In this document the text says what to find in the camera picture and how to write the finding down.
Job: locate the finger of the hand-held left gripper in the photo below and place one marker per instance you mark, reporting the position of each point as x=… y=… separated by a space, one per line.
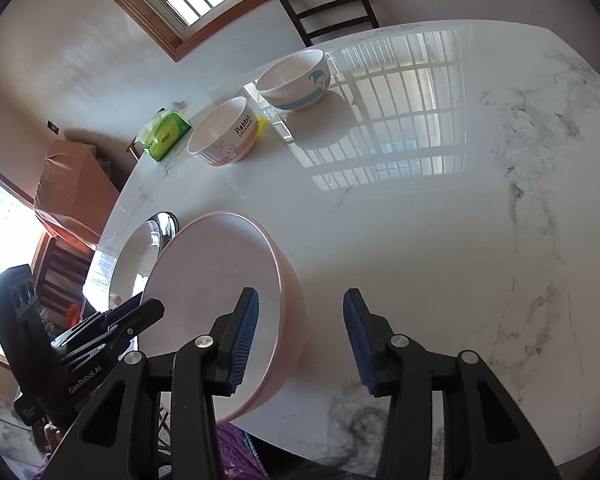
x=122 y=307
x=145 y=312

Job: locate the purple floral clothing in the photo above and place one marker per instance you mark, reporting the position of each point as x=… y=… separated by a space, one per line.
x=240 y=455

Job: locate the bright side window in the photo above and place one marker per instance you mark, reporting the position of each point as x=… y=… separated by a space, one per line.
x=5 y=260

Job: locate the black wall switch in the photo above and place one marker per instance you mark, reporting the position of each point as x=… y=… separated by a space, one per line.
x=53 y=126

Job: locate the large blue floral plate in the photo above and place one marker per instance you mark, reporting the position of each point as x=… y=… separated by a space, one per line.
x=165 y=227

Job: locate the white bowl with blue pattern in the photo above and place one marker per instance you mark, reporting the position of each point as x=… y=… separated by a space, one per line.
x=292 y=82

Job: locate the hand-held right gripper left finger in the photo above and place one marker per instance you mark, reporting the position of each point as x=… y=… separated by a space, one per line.
x=242 y=340

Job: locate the white bowl with rabbit print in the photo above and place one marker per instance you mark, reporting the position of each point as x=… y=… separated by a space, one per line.
x=220 y=147

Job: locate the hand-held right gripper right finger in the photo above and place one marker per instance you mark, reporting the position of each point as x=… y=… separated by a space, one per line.
x=359 y=340

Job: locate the brown cardboard box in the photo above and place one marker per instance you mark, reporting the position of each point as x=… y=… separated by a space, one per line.
x=75 y=185

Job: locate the dark wooden chair back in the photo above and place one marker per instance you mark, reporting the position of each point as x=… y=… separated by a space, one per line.
x=330 y=7

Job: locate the wooden framed barred window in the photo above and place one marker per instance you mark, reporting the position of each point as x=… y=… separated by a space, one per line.
x=180 y=5

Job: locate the green tissue pack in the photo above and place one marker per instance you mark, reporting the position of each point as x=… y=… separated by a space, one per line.
x=167 y=132

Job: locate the pink bowl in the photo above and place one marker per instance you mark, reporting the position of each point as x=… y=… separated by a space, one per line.
x=205 y=270

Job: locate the white plate with pink flower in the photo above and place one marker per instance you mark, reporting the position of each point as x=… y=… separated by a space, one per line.
x=130 y=270

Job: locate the dark wooden chair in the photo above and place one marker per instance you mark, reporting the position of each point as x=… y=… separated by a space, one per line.
x=330 y=7
x=62 y=270

